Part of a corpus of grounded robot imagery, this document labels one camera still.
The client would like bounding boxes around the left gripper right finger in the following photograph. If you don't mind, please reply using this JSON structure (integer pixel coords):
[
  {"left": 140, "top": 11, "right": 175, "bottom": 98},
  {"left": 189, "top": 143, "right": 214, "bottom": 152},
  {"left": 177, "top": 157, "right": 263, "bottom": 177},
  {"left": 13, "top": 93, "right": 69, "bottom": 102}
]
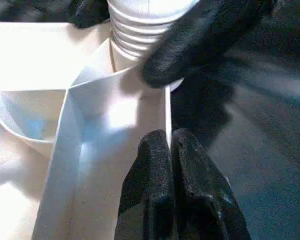
[{"left": 171, "top": 127, "right": 252, "bottom": 240}]

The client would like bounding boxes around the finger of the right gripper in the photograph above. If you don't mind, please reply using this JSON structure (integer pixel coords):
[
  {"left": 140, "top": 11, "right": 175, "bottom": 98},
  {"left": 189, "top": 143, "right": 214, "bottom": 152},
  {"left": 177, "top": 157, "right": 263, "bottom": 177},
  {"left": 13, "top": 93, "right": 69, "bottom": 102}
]
[
  {"left": 70, "top": 0, "right": 111, "bottom": 29},
  {"left": 140, "top": 0, "right": 277, "bottom": 89}
]

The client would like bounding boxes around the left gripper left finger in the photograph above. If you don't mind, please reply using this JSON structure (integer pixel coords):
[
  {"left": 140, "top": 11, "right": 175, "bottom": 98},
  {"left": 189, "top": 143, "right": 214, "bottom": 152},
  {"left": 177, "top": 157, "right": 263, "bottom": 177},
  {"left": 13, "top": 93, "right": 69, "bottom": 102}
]
[{"left": 114, "top": 130, "right": 177, "bottom": 240}]

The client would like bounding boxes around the white plastic table leg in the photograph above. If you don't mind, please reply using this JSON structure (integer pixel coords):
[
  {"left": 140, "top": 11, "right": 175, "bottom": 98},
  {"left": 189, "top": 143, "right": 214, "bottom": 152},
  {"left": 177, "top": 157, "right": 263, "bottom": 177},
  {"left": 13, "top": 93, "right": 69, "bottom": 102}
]
[{"left": 107, "top": 0, "right": 201, "bottom": 73}]

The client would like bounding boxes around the white plastic table top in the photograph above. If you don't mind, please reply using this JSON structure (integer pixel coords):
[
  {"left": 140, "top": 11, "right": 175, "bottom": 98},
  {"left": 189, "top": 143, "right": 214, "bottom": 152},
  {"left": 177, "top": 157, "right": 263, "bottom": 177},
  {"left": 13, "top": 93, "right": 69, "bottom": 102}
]
[{"left": 0, "top": 22, "right": 186, "bottom": 240}]

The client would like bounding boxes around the black plastic mat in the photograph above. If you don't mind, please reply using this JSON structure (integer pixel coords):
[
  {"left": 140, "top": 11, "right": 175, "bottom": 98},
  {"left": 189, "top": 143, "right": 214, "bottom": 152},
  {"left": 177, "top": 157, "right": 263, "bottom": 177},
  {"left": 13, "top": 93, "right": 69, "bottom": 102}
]
[{"left": 0, "top": 0, "right": 300, "bottom": 240}]

